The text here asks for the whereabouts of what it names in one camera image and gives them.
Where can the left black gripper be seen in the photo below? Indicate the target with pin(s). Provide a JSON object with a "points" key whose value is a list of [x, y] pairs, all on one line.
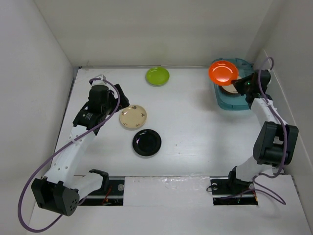
{"points": [[123, 102]]}

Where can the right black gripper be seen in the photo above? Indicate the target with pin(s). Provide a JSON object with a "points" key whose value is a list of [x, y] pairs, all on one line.
{"points": [[237, 83]]}

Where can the cream plate small flowers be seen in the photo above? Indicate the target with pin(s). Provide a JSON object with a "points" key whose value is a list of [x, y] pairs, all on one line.
{"points": [[133, 117]]}

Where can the orange plate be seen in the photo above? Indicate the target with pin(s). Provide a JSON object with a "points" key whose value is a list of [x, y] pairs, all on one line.
{"points": [[223, 72]]}

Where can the cream plate black patch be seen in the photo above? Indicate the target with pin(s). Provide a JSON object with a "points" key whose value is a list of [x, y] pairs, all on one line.
{"points": [[230, 88]]}

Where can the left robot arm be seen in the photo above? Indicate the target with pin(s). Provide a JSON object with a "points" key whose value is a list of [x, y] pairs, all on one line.
{"points": [[58, 191]]}

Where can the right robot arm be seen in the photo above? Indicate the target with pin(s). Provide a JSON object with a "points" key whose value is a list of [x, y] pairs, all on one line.
{"points": [[275, 144]]}

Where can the teal transparent plastic bin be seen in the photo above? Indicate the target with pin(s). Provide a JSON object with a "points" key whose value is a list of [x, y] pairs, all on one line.
{"points": [[234, 103]]}

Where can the green plate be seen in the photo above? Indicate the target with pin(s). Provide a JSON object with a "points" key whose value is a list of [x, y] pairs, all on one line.
{"points": [[157, 76]]}

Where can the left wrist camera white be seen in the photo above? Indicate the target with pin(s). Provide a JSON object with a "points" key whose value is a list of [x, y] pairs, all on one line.
{"points": [[98, 80]]}

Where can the metal rail front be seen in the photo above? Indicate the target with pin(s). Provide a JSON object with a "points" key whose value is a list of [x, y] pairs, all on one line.
{"points": [[153, 191]]}

